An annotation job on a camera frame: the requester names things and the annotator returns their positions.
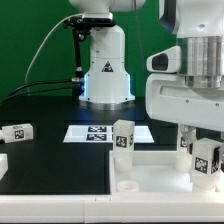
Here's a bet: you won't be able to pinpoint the white front obstacle rail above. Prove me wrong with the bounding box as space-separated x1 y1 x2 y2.
0 193 224 223

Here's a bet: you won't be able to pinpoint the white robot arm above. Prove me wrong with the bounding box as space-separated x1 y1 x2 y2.
69 0 224 147

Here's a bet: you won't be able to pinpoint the white square table top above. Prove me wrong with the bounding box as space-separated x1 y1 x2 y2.
108 149 224 196

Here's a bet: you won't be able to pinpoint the grey cable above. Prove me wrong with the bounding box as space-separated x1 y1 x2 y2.
24 14 78 94

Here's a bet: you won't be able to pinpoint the white left obstacle block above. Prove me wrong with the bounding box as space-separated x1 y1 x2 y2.
0 154 8 180

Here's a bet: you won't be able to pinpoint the black camera stand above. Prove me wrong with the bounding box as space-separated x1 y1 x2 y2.
63 12 116 95

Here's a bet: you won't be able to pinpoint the black cables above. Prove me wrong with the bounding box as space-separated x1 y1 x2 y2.
0 79 84 107

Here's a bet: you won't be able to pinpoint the white marker base plate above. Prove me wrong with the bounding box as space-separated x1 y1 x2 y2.
63 125 154 143

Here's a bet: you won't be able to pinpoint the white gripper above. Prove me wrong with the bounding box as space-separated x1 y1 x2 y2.
145 74 224 165

